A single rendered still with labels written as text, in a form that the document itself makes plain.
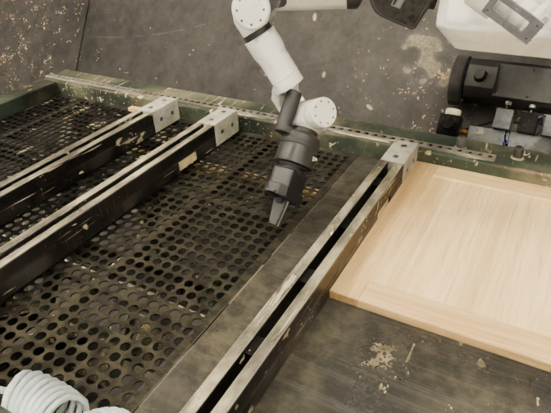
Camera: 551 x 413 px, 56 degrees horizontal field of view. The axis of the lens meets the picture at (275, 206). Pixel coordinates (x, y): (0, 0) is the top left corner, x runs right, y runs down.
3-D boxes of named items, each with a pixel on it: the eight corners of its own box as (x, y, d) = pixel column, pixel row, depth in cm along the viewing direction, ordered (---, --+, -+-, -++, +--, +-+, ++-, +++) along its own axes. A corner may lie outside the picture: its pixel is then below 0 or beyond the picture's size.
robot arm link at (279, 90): (312, 120, 123) (282, 72, 119) (334, 117, 115) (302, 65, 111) (293, 137, 121) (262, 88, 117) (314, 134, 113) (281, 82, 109)
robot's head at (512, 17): (498, -35, 85) (489, -36, 78) (549, 2, 83) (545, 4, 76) (470, 2, 88) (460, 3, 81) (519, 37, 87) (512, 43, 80)
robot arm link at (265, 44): (266, 91, 110) (214, 9, 104) (275, 76, 119) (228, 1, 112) (309, 65, 106) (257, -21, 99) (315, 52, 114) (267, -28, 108)
